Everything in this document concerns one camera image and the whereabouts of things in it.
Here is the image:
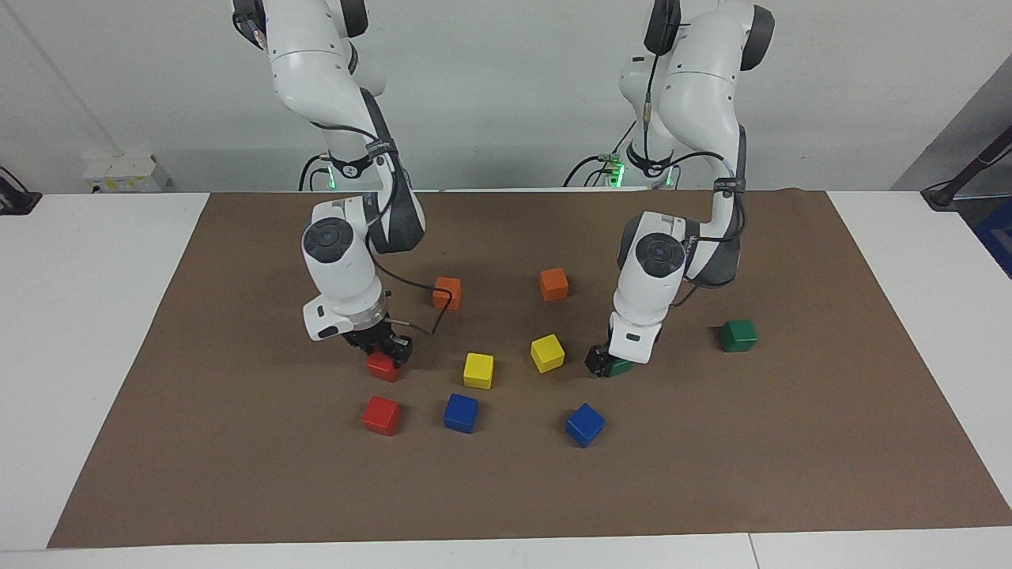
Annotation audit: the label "yellow wooden cube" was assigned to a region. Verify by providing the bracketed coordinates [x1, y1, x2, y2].
[530, 333, 567, 374]
[463, 352, 496, 390]

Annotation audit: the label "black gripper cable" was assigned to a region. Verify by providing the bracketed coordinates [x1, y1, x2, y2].
[642, 0, 748, 311]
[312, 119, 458, 337]

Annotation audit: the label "blue box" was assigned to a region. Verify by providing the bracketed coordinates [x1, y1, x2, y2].
[974, 196, 1012, 279]

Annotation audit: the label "brown paper table mat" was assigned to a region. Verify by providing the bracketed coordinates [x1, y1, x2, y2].
[47, 188, 1012, 548]

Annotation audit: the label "black arm base cables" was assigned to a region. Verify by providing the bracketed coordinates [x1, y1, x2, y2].
[563, 119, 641, 189]
[299, 153, 337, 193]

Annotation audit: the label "blue wooden cube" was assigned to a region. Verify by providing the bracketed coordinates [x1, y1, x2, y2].
[443, 393, 480, 435]
[565, 403, 606, 449]

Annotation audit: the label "black clamp base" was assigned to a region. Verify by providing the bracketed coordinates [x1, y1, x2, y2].
[0, 166, 43, 216]

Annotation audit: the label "white power strip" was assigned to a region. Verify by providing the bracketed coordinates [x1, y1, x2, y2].
[83, 154, 172, 194]

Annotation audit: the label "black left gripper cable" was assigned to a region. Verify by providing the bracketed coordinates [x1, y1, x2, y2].
[642, 0, 748, 311]

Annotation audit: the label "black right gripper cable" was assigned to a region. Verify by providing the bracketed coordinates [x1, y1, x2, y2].
[312, 119, 458, 337]

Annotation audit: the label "black stand pole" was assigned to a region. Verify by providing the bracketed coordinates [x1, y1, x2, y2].
[921, 125, 1012, 211]

